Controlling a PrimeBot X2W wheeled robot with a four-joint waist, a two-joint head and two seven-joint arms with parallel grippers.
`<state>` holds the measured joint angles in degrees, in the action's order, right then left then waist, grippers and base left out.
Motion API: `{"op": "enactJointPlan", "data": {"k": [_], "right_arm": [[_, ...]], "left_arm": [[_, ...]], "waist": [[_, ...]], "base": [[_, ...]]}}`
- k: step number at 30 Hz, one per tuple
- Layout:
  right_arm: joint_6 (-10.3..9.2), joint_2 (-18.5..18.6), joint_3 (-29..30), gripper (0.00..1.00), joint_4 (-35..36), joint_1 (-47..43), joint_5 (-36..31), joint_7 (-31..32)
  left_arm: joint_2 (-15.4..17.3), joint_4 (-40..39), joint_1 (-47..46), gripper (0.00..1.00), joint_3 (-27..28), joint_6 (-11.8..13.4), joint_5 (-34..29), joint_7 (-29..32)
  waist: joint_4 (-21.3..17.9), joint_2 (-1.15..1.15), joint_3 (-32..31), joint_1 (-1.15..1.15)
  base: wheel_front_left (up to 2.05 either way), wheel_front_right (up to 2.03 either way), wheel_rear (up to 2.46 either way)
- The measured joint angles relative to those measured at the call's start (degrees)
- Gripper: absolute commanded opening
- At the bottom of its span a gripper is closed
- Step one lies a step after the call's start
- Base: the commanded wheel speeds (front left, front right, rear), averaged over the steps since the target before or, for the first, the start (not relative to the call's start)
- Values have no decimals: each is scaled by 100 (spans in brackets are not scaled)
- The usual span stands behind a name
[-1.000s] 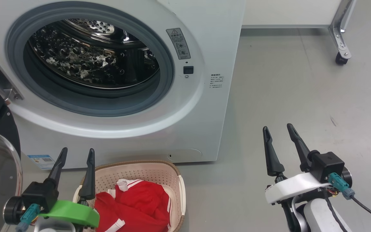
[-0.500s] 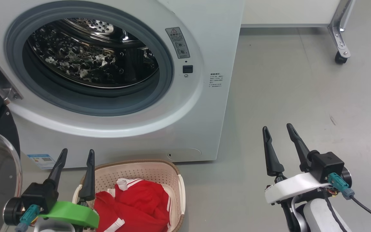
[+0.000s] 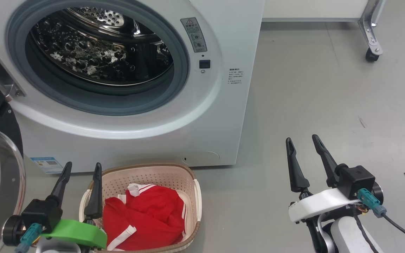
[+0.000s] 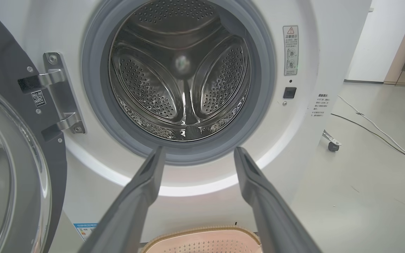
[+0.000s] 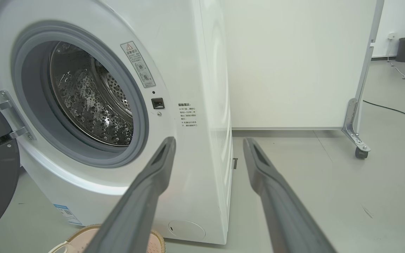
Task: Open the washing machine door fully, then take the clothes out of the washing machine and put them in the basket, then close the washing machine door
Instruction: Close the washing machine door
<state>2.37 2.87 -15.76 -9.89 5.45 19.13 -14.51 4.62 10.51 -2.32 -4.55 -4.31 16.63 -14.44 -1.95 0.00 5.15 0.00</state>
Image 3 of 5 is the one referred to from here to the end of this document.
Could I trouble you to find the metal cart leg bracket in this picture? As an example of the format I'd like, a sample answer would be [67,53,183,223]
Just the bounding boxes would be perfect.
[358,0,386,57]

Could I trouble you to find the black left camera cable teal plug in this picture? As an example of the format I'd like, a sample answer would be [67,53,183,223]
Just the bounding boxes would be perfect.
[14,223,43,253]

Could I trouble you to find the cream laundry basket brown rim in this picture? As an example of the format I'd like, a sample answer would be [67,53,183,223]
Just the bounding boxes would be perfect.
[79,163,202,253]

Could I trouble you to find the perforated steel washer drum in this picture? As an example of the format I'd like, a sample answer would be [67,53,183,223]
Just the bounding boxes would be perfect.
[25,7,174,95]

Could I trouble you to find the white cabinet panel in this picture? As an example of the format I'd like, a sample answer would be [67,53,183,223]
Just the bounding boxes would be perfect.
[262,0,370,22]

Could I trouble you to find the small printed text label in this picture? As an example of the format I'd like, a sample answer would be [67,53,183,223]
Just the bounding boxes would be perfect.
[227,67,244,85]

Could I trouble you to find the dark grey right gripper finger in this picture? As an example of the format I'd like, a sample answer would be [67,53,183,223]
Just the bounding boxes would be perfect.
[286,137,310,193]
[312,134,339,187]

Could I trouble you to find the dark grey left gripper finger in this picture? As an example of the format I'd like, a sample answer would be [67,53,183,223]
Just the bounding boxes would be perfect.
[84,162,103,220]
[50,162,73,208]

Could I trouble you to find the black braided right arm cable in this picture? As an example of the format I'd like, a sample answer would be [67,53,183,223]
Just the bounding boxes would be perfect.
[352,207,379,253]

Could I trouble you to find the grey rubber door gasket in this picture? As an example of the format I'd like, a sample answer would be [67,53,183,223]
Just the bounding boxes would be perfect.
[6,0,191,116]

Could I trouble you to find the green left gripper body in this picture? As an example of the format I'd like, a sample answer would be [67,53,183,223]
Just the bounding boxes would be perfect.
[41,219,108,250]

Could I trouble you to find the red white striped garment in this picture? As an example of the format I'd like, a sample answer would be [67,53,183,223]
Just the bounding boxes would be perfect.
[102,183,188,251]

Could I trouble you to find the white front-load washing machine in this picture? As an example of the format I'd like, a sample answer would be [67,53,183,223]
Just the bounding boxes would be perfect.
[0,0,266,173]

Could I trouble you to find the grey warning sticker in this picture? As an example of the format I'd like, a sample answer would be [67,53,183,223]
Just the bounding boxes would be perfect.
[180,18,207,53]

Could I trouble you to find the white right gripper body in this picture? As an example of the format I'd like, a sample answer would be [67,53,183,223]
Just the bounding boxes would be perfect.
[288,188,361,223]

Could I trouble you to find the black camera cable teal plug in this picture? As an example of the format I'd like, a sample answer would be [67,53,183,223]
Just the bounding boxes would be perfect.
[357,188,405,248]
[14,223,43,253]

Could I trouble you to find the black right camera cable teal plug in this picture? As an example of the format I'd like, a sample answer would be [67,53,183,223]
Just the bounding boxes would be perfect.
[357,188,405,248]

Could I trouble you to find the blue energy label sticker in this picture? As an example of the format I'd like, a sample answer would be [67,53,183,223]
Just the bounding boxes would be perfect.
[30,157,64,174]

